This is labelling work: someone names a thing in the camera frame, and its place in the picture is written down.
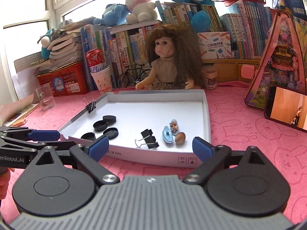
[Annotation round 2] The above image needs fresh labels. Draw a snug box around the brown walnut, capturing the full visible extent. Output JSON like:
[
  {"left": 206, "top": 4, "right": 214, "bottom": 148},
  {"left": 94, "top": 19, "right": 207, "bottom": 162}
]
[{"left": 174, "top": 132, "right": 186, "bottom": 144}]

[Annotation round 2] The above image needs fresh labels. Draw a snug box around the blue hair clip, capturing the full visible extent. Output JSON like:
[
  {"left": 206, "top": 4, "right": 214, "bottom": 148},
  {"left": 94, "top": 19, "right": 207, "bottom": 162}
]
[{"left": 162, "top": 119, "right": 179, "bottom": 144}]

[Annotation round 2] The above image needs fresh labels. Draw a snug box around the small brown lidded jar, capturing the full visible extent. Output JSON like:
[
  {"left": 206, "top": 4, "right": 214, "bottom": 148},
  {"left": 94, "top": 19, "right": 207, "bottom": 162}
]
[{"left": 201, "top": 65, "right": 218, "bottom": 90}]

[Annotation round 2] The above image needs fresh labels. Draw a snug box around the pink bunny tablecloth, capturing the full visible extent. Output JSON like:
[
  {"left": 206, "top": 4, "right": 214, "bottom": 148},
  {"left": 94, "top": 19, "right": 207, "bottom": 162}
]
[{"left": 1, "top": 82, "right": 306, "bottom": 224}]

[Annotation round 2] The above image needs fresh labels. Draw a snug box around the black miniature bicycle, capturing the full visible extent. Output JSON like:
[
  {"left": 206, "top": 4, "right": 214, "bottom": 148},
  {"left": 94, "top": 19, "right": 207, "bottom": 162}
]
[{"left": 117, "top": 64, "right": 150, "bottom": 88}]

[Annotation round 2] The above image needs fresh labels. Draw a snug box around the red Budweiser can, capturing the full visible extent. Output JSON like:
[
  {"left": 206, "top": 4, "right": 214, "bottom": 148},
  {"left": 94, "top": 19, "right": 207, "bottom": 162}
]
[{"left": 85, "top": 48, "right": 107, "bottom": 73}]

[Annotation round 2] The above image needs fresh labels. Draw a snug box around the left hand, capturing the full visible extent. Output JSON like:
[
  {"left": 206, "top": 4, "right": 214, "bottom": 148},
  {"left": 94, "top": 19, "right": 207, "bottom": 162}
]
[{"left": 0, "top": 168, "right": 15, "bottom": 200}]

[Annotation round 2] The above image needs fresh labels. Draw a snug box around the black binder clip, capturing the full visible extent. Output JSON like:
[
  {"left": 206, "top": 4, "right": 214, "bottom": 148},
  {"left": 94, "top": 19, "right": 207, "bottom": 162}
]
[{"left": 135, "top": 129, "right": 159, "bottom": 149}]

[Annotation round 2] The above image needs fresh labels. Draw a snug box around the white cardboard box lid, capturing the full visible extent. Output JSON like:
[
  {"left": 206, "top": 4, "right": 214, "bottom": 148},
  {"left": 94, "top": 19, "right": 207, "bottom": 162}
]
[{"left": 59, "top": 89, "right": 211, "bottom": 168}]

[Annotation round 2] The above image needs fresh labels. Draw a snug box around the brown haired doll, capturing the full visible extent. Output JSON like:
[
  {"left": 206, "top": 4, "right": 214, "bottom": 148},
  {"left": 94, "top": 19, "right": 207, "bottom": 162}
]
[{"left": 135, "top": 24, "right": 205, "bottom": 90}]

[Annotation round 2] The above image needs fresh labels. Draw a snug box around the clear glass cup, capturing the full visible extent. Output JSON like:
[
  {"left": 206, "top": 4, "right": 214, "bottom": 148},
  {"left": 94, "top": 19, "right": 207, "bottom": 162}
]
[{"left": 36, "top": 83, "right": 56, "bottom": 111}]

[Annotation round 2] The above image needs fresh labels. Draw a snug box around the pink toy house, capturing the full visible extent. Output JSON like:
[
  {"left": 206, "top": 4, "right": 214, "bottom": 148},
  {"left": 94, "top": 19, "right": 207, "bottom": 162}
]
[{"left": 245, "top": 10, "right": 306, "bottom": 108}]

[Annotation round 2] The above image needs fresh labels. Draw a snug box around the binder clip on box edge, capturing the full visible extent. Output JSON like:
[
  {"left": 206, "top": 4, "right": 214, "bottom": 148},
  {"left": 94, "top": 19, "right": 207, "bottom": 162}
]
[{"left": 83, "top": 98, "right": 96, "bottom": 113}]

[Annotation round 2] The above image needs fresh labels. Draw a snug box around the white paper cup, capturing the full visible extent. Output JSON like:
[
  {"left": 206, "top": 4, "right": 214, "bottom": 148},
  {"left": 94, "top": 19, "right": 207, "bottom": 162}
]
[{"left": 91, "top": 67, "right": 113, "bottom": 94}]

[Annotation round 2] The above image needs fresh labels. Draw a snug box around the row of upright books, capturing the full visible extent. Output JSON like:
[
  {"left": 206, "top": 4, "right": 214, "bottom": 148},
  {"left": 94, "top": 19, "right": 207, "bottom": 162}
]
[{"left": 80, "top": 0, "right": 279, "bottom": 91}]

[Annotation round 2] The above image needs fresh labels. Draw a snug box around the black round cap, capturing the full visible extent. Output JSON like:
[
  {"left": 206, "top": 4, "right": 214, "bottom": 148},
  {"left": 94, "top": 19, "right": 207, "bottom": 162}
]
[
  {"left": 102, "top": 115, "right": 116, "bottom": 126},
  {"left": 93, "top": 120, "right": 108, "bottom": 132},
  {"left": 81, "top": 132, "right": 96, "bottom": 141},
  {"left": 103, "top": 127, "right": 119, "bottom": 140}
]

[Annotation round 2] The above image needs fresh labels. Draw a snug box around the white stationery box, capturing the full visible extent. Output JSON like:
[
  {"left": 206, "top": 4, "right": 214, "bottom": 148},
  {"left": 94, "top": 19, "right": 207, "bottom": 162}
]
[{"left": 198, "top": 32, "right": 232, "bottom": 59}]

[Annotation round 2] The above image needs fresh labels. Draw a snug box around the stack of books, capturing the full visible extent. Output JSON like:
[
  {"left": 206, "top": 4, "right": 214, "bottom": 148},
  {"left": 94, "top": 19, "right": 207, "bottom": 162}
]
[{"left": 37, "top": 17, "right": 95, "bottom": 74}]

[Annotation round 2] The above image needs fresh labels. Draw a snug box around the smartphone with lit screen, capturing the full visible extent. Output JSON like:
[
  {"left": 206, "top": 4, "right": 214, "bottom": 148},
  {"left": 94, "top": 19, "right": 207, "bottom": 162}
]
[{"left": 264, "top": 85, "right": 306, "bottom": 132}]

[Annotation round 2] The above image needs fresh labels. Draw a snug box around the white pink plush toy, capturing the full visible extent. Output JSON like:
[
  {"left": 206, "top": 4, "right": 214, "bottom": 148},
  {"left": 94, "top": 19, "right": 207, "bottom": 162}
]
[{"left": 125, "top": 0, "right": 158, "bottom": 24}]

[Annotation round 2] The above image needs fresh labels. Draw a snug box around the red plastic basket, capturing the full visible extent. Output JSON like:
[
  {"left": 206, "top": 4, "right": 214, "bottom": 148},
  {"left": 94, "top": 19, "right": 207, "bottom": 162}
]
[{"left": 36, "top": 61, "right": 89, "bottom": 97}]

